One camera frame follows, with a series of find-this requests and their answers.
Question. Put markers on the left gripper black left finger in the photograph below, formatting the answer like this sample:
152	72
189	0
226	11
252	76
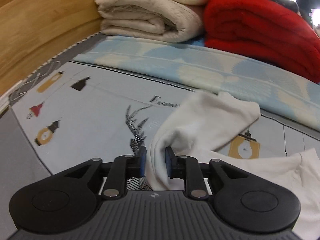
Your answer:
70	198

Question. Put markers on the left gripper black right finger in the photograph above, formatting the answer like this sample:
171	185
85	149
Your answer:
242	200

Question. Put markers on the white long-sleeve shirt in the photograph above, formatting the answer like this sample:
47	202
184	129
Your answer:
208	126

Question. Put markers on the grey printed bed sheet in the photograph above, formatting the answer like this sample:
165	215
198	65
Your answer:
69	112

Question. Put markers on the light blue patterned quilt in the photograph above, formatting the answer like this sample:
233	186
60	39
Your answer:
274	89

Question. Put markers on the red folded blanket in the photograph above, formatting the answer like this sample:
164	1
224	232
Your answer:
265	31

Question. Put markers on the beige folded blanket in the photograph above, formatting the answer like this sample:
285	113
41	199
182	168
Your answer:
171	21

